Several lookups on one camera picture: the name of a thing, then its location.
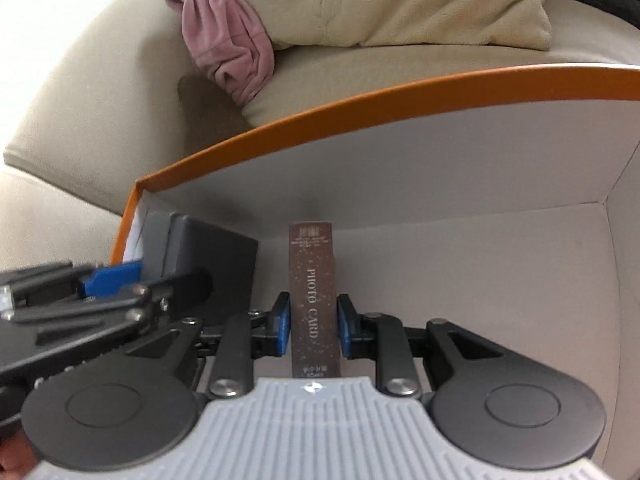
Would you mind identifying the pink velvet cloth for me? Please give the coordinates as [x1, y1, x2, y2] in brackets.
[165, 0, 276, 107]

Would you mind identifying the beige cushion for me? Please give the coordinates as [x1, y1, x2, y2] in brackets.
[246, 0, 551, 51]

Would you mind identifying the beige sofa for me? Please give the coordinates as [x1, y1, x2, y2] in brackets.
[1, 0, 639, 269]

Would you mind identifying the dark grey box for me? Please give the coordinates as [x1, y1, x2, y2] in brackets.
[141, 211, 258, 326]

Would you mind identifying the orange storage box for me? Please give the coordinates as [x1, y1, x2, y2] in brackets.
[113, 64, 639, 479]

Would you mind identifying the person's left hand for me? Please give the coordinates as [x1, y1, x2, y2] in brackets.
[0, 431, 39, 480]

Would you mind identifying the brown photo card box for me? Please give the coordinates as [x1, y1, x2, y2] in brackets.
[288, 222, 341, 378]

